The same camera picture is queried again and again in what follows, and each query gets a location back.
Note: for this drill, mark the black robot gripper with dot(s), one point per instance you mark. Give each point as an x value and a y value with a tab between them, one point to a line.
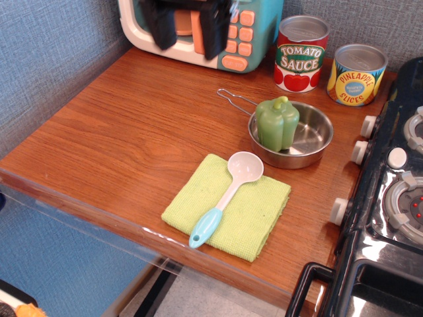
215	16

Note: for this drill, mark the green toy bell pepper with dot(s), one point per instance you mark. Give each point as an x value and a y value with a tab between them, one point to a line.
276	121

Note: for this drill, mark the stainless steel pot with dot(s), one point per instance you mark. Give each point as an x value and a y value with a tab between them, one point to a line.
313	134

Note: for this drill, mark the toy microwave oven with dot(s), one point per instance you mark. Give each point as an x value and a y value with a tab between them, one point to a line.
253	29

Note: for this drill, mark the tomato sauce can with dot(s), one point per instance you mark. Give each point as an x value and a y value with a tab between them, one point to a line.
300	51

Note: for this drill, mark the pineapple slices can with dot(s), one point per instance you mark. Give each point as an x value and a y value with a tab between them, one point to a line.
356	74

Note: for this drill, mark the green folded cloth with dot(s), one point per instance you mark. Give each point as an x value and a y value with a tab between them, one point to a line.
248	219

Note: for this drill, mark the white stove knob upper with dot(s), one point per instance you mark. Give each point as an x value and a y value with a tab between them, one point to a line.
368	126

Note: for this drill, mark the white stove knob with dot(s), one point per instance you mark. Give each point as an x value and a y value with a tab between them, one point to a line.
358	152
368	126
338	211

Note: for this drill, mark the white stove knob middle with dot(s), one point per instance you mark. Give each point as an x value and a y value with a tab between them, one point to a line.
358	152

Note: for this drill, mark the white stove knob lower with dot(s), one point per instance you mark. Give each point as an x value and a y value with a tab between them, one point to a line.
338	211

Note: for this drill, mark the black toy stove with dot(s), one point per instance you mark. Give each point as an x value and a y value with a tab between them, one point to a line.
378	267

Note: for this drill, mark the orange fuzzy object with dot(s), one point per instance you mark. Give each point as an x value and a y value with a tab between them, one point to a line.
24	310

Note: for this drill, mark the white spoon with blue handle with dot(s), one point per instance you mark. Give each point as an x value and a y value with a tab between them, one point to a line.
244	167

